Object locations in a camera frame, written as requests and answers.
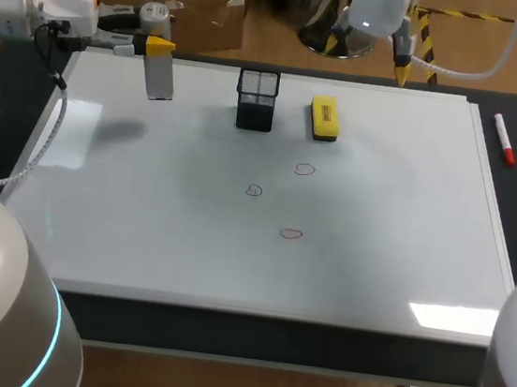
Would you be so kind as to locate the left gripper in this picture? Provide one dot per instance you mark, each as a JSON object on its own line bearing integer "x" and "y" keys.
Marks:
{"x": 69, "y": 2}

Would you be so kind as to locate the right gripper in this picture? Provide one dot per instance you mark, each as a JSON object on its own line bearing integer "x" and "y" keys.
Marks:
{"x": 378, "y": 7}

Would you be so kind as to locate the grey hand-held probe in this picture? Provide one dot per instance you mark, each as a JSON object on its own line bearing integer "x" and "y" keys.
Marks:
{"x": 160, "y": 75}

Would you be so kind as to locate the yellow whiteboard eraser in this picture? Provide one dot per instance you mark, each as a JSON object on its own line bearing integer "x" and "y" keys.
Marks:
{"x": 324, "y": 119}

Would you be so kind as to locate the large whiteboard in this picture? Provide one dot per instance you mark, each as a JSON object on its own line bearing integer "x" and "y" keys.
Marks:
{"x": 261, "y": 212}

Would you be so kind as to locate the round silver stand base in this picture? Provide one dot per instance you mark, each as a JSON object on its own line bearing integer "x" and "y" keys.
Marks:
{"x": 338, "y": 45}

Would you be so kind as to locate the brown cardboard box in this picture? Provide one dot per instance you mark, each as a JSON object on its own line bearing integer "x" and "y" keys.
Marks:
{"x": 201, "y": 4}

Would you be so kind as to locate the black mesh cup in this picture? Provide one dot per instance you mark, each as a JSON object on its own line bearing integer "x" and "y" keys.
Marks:
{"x": 256, "y": 103}

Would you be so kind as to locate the red marker pen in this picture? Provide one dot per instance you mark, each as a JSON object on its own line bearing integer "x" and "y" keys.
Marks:
{"x": 505, "y": 139}

